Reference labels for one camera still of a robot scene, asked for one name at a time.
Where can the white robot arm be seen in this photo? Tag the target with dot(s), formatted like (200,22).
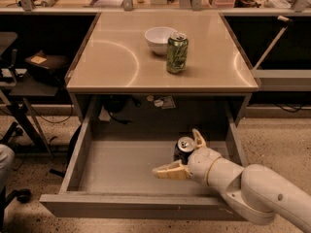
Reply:
(255,192)

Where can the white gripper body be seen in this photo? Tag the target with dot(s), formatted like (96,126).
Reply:
(201,162)

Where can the white bowl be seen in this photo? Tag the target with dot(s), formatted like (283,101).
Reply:
(157,39)

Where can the black bag with note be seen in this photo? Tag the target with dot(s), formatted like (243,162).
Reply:
(46,68)

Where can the green soda can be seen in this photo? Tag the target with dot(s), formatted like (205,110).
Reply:
(177,51)

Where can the grey counter cabinet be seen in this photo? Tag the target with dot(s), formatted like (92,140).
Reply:
(116,60)

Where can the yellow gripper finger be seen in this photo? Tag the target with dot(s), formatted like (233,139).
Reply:
(198,139)
(172,171)

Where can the blue pepsi can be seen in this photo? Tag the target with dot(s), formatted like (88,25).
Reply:
(183,149)

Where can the black office chair base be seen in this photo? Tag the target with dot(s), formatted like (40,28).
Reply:
(22,195)

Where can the white-tipped stick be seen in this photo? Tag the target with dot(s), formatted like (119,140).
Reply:
(286,22)

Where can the dark side table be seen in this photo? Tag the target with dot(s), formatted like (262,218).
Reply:
(16,95)

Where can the open grey drawer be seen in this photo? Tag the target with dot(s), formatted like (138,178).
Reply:
(110,173)

